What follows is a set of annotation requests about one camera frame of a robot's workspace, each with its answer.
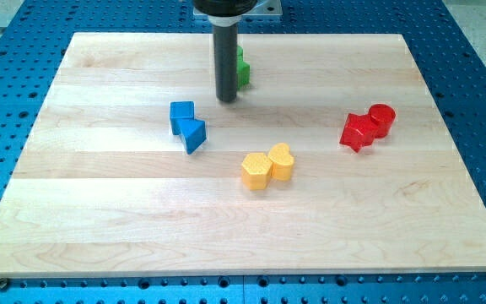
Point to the green block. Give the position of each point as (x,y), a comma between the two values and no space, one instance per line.
(243,69)

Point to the yellow hexagon block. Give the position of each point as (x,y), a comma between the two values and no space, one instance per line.
(256,171)

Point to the red cylinder block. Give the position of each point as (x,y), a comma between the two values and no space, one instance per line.
(382,116)

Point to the black robot arm flange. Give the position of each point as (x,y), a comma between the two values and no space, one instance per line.
(224,8)

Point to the blue triangle block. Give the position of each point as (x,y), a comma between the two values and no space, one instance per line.
(192,133)

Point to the blue cube block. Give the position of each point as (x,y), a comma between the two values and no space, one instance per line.
(180,110)

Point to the red star block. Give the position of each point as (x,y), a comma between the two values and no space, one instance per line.
(358,131)

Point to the grey metal mounting plate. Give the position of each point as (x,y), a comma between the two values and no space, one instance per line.
(264,9)

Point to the yellow heart block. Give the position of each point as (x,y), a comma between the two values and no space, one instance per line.
(283,162)

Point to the left brass corner screw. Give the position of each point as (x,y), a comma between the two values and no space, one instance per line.
(4,283)

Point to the light wooden board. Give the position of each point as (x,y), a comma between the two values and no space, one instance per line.
(104,189)

